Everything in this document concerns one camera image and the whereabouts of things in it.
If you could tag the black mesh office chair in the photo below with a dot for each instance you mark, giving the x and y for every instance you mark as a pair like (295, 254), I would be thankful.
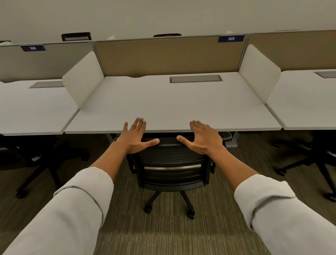
(39, 152)
(173, 176)
(315, 152)

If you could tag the person's right forearm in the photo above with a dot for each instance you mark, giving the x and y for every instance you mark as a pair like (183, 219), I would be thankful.
(283, 218)

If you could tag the white desk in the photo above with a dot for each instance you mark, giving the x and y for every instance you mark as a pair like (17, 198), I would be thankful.
(307, 102)
(31, 110)
(170, 105)

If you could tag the person's right hand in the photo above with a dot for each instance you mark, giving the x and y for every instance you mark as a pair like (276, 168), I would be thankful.
(207, 140)

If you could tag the white desk side divider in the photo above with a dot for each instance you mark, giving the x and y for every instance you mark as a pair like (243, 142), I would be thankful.
(82, 78)
(260, 73)

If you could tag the tan fabric partition panel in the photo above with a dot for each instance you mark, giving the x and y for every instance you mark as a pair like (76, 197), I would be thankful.
(162, 56)
(294, 51)

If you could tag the person's left forearm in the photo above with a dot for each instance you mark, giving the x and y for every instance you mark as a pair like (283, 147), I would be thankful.
(65, 215)

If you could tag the person's left hand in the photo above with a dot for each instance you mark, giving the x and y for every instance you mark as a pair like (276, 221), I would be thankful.
(134, 140)

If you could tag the grey fabric partition panel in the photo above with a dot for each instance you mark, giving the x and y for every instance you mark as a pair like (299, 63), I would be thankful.
(47, 65)

